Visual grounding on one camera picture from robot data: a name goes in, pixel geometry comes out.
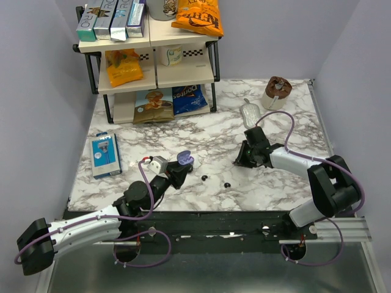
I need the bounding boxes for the beige tiered shelf rack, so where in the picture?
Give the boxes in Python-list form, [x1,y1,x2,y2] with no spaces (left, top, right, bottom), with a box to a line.
[73,16,220,124]

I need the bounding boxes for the orange snack bag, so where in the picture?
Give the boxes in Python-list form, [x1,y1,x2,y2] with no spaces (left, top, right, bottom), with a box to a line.
[105,49,144,87]

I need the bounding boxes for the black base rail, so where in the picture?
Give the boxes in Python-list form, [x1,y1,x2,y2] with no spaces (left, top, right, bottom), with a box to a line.
[62,209,318,256]

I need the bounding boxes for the blue doritos bag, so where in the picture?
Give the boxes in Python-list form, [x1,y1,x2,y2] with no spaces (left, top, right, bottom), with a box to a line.
[172,85,208,115]

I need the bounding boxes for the teal toothpaste box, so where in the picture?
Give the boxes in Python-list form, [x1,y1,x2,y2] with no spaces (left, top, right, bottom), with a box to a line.
[76,0,103,42]

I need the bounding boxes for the blue razor package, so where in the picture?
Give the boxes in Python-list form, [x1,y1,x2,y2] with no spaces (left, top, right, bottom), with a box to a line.
[89,132,122,179]

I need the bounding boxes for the tan chips bag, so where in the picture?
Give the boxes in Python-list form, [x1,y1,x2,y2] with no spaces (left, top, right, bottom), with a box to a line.
[133,89,175,125]

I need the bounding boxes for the grey cartoon mug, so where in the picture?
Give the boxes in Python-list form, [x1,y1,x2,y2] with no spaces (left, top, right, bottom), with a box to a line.
[146,0,178,21]

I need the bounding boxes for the silver blue toothpaste box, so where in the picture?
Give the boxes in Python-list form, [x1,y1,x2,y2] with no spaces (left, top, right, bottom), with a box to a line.
[110,0,133,42]

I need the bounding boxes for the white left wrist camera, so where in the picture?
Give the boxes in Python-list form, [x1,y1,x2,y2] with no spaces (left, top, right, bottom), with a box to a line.
[147,156,169,175]

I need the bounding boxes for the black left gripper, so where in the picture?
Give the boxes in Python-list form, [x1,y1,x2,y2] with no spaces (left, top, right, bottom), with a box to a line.
[144,160,191,211]

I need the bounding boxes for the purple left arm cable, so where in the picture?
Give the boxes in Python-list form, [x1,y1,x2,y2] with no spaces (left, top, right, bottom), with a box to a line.
[14,158,172,269]

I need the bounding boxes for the purple blue toothpaste box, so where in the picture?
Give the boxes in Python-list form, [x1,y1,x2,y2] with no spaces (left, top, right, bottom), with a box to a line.
[126,0,146,38]

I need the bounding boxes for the lavender earbud charging case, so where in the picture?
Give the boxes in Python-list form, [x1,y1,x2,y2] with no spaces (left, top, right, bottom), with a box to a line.
[177,150,194,165]

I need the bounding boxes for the brown paper cup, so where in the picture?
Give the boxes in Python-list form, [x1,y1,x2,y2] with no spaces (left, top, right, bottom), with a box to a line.
[261,76,292,110]

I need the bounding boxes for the orange kettle chips bag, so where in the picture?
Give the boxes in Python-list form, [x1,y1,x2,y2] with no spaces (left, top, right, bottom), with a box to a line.
[171,0,224,37]

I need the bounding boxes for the white printed mug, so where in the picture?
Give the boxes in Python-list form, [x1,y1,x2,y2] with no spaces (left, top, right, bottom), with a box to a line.
[159,45,183,67]

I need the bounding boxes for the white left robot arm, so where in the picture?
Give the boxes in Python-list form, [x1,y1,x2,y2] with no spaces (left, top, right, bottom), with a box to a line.
[14,156,194,276]

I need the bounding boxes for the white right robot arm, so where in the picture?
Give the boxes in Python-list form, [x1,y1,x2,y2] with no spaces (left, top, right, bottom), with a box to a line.
[233,126,363,239]

